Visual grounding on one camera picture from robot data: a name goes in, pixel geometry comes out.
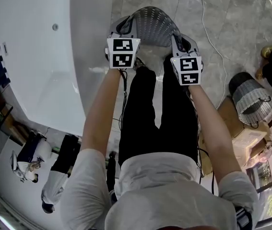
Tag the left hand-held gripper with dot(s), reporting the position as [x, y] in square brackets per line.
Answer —
[123, 45]

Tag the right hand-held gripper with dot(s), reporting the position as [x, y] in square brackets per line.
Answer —
[188, 65]

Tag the grey perforated rubber mat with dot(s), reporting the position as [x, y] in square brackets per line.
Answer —
[152, 25]

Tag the person's right forearm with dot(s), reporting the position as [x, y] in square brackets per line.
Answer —
[212, 128]

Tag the person's left forearm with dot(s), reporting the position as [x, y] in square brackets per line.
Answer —
[99, 109]

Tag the person's grey left shoe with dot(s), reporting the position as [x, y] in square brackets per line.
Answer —
[139, 63]

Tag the chrome bathtub drain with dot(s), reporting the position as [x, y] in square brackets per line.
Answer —
[55, 27]

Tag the grey and white woven basket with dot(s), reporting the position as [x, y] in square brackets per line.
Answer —
[246, 90]

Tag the person's black trousers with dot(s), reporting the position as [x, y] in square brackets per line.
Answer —
[138, 116]

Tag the brown cardboard box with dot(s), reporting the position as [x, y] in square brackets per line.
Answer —
[251, 142]
[229, 121]

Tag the white bathtub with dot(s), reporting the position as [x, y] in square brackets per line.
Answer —
[30, 68]

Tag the person's grey t-shirt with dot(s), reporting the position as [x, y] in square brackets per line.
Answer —
[162, 195]

